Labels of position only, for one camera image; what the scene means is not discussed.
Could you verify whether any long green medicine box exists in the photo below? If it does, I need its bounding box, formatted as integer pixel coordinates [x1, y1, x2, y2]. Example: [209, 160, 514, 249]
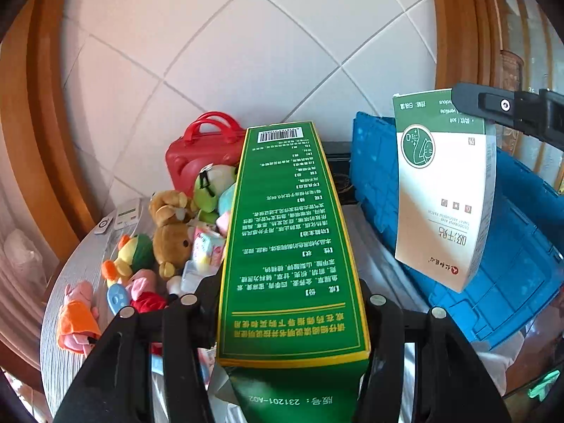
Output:
[216, 122, 372, 423]

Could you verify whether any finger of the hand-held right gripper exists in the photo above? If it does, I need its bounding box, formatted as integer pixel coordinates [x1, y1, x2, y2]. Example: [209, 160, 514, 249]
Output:
[452, 82, 564, 151]

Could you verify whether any red toy suitcase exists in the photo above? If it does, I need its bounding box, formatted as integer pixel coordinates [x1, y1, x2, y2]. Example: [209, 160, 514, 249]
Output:
[165, 111, 246, 195]

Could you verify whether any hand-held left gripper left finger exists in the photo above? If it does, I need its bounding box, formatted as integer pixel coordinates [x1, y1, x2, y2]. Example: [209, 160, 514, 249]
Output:
[53, 269, 221, 423]

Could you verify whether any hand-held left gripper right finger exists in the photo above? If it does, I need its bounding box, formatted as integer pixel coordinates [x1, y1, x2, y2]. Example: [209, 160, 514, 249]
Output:
[352, 277, 512, 423]

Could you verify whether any green cloth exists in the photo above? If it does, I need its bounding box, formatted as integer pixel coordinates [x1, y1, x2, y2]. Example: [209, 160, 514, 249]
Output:
[528, 365, 561, 403]

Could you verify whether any small pink pig plush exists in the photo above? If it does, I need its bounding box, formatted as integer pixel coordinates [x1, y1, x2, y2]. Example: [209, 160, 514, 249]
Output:
[125, 269, 168, 314]

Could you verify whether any white striped tablecloth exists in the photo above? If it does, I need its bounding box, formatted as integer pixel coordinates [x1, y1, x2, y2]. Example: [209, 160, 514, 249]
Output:
[150, 205, 525, 423]

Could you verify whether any tan bear plush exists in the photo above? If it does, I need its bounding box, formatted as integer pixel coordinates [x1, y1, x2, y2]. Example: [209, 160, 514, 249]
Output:
[149, 190, 199, 230]

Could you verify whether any pink pastel toy box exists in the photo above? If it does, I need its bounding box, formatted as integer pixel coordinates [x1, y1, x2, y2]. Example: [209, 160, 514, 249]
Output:
[191, 225, 226, 274]

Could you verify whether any pink pig plush orange dress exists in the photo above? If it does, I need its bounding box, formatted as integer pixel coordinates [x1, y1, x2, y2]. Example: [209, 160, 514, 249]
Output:
[56, 281, 103, 356]

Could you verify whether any brown bear plush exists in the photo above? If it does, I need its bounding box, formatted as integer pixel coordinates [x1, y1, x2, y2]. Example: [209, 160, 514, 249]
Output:
[152, 222, 195, 281]

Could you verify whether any pink pig plush teal hat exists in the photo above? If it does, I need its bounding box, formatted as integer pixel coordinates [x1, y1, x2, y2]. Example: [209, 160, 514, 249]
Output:
[217, 183, 239, 237]

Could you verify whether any small blue toy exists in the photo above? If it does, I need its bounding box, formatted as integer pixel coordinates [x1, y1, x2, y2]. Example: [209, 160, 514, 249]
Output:
[107, 284, 131, 316]

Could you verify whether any wooden glass door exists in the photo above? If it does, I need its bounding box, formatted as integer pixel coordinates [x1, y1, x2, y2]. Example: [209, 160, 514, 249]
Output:
[427, 0, 564, 195]

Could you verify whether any green frog plush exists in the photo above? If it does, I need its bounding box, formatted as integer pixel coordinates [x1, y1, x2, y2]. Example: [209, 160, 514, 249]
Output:
[193, 164, 239, 223]

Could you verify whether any white and green box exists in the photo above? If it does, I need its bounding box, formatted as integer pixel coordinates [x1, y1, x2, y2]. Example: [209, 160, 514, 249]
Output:
[392, 89, 498, 293]

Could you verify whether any blue plastic storage crate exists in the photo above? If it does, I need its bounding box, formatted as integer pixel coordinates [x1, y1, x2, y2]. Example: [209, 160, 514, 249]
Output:
[350, 111, 564, 345]

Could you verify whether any wooden door frame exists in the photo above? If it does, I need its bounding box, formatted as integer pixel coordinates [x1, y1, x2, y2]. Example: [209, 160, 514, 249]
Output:
[0, 0, 105, 371]

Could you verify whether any translucent plastic bag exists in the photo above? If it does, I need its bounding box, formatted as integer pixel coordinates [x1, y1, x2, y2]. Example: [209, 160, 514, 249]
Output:
[0, 228, 50, 301]

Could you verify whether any yellow duck plush green hat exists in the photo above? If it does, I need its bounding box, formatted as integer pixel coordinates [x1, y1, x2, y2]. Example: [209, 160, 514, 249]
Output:
[101, 234, 153, 287]

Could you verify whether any white electronic device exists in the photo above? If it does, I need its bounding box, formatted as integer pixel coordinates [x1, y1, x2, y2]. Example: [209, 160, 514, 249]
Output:
[113, 198, 143, 230]

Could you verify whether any floral patterned cloth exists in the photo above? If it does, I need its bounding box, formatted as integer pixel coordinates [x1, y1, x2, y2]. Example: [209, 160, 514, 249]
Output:
[499, 50, 526, 156]

